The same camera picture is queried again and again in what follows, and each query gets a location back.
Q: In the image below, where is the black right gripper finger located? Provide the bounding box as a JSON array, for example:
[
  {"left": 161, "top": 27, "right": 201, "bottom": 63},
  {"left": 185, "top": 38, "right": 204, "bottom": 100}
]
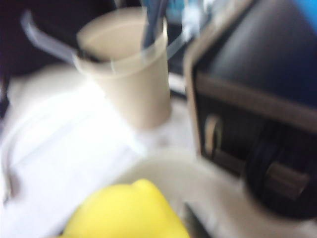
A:
[{"left": 184, "top": 202, "right": 211, "bottom": 238}]

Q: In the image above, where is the beige paper pulp box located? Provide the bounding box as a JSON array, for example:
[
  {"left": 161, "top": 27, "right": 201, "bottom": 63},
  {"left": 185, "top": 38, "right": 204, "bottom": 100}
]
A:
[{"left": 108, "top": 151, "right": 251, "bottom": 238}]

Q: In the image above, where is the black pen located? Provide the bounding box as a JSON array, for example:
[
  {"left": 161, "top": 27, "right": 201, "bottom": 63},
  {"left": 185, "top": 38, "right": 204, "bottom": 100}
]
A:
[{"left": 141, "top": 0, "right": 167, "bottom": 54}]

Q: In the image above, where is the wooden black desk organizer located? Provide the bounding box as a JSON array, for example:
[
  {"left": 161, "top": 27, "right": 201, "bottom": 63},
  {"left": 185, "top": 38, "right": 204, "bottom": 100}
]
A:
[{"left": 184, "top": 0, "right": 317, "bottom": 221}]

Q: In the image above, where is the beige paper cup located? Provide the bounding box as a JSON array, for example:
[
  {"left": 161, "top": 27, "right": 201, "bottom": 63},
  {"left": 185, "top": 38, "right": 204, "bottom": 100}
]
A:
[{"left": 76, "top": 6, "right": 173, "bottom": 129}]

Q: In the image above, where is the white cable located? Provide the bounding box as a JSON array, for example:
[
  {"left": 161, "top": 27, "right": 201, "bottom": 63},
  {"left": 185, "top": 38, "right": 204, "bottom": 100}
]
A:
[{"left": 21, "top": 9, "right": 85, "bottom": 65}]

